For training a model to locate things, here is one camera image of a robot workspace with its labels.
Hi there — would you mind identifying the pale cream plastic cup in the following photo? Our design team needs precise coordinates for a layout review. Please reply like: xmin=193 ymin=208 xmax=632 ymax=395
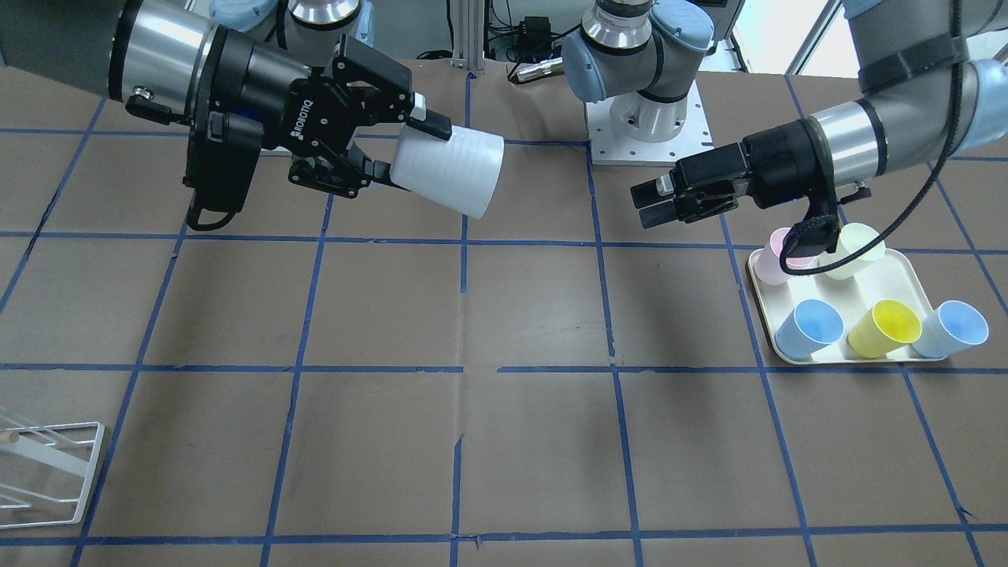
xmin=818 ymin=223 xmax=887 ymax=280

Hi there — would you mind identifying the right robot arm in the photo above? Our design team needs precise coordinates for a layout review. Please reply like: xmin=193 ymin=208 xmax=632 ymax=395
xmin=2 ymin=1 xmax=505 ymax=231

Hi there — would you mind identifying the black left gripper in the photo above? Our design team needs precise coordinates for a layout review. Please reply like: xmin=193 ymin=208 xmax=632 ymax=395
xmin=630 ymin=141 xmax=753 ymax=229

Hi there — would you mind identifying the white plastic tray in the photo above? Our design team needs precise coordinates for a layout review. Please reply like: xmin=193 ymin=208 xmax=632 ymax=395
xmin=747 ymin=249 xmax=947 ymax=365

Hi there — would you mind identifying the light blue plastic cup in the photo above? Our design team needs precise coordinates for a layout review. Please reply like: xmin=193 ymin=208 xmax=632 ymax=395
xmin=910 ymin=300 xmax=990 ymax=358

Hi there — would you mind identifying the white plastic cup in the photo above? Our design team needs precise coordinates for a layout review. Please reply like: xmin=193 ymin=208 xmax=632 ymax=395
xmin=390 ymin=126 xmax=505 ymax=220

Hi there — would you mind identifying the yellow plastic cup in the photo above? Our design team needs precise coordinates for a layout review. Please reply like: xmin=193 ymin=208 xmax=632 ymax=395
xmin=847 ymin=300 xmax=923 ymax=359

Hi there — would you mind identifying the pink plastic cup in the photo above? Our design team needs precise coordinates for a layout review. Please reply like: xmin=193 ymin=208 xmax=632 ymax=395
xmin=753 ymin=228 xmax=817 ymax=287

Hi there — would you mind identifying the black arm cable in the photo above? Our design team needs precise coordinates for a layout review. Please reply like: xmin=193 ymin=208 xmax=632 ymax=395
xmin=784 ymin=0 xmax=966 ymax=273

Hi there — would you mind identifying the white wire cup rack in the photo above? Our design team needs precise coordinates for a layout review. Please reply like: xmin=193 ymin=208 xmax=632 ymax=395
xmin=1 ymin=408 xmax=106 ymax=530

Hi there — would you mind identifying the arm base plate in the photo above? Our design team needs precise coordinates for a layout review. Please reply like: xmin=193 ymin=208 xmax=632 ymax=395
xmin=584 ymin=83 xmax=715 ymax=168

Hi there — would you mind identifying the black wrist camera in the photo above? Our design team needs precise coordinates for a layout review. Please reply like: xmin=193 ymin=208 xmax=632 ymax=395
xmin=183 ymin=110 xmax=265 ymax=231

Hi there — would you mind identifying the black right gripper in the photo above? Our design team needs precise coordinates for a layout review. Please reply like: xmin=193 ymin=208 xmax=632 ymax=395
xmin=276 ymin=35 xmax=453 ymax=198

